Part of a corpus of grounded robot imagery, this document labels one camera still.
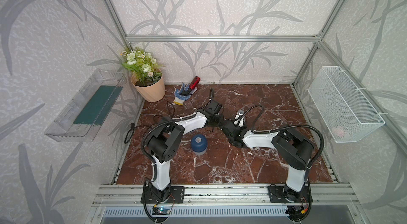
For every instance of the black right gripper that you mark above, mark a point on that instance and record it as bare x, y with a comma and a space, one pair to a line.
242, 130

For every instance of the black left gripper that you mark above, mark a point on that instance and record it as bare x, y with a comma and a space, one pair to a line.
221, 120

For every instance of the blue cordless meat grinder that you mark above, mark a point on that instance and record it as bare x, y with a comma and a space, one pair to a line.
199, 144

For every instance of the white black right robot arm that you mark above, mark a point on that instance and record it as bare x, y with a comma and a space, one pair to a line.
293, 146

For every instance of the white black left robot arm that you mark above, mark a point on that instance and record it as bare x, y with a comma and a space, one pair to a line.
162, 142

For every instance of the blue white work glove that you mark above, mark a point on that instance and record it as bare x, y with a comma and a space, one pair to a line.
180, 99

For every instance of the potted white flower plant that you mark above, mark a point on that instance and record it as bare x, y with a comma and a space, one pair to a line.
146, 74

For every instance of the pink object in basket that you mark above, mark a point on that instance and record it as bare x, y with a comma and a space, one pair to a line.
339, 132

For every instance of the green mat on shelf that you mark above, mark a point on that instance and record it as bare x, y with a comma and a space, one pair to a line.
98, 107

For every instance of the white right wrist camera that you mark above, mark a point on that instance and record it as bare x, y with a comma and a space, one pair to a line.
239, 118

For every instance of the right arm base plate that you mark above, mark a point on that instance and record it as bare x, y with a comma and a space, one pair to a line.
283, 194

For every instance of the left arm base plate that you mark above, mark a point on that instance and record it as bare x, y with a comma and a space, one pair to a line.
170, 194

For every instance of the white wire mesh basket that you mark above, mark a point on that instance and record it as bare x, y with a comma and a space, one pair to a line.
341, 102

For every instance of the aluminium front rail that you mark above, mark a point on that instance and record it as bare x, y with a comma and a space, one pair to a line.
225, 195

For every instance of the clear acrylic wall shelf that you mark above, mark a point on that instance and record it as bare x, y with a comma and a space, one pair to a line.
62, 128

